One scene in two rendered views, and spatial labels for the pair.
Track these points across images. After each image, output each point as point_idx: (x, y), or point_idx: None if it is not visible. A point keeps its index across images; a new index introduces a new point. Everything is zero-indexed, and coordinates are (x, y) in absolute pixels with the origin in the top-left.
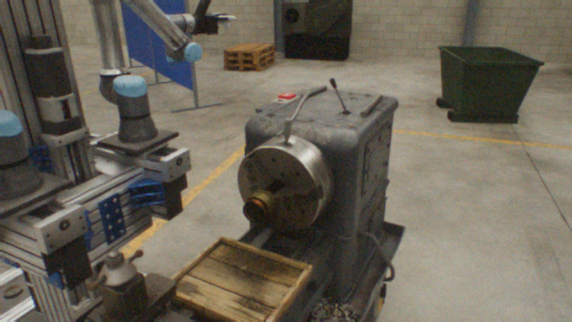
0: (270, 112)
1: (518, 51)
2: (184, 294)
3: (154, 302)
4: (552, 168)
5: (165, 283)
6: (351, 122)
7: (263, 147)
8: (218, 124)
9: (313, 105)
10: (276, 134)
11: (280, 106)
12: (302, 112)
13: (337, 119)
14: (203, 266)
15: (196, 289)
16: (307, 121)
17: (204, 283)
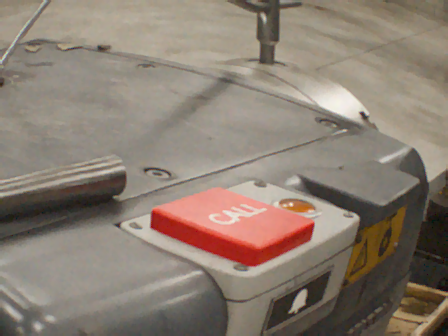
0: (346, 141)
1: None
2: (417, 286)
3: (441, 188)
4: None
5: (440, 200)
6: (17, 55)
7: (341, 86)
8: None
9: (81, 127)
10: (301, 1)
11: (295, 160)
12: (163, 103)
13: (46, 64)
14: (403, 333)
15: (403, 308)
16: (166, 68)
17: (393, 314)
